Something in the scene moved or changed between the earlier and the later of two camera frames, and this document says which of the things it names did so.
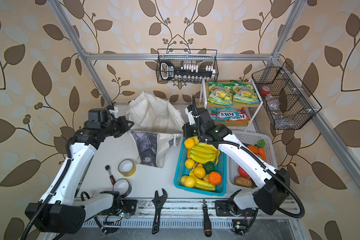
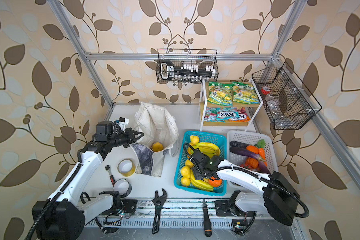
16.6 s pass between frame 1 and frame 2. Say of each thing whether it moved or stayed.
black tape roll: stayed
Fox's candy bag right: stayed
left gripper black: moved
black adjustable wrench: stayed
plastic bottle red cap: stayed
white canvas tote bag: moved
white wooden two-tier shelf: stayed
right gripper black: moved
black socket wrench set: stayed
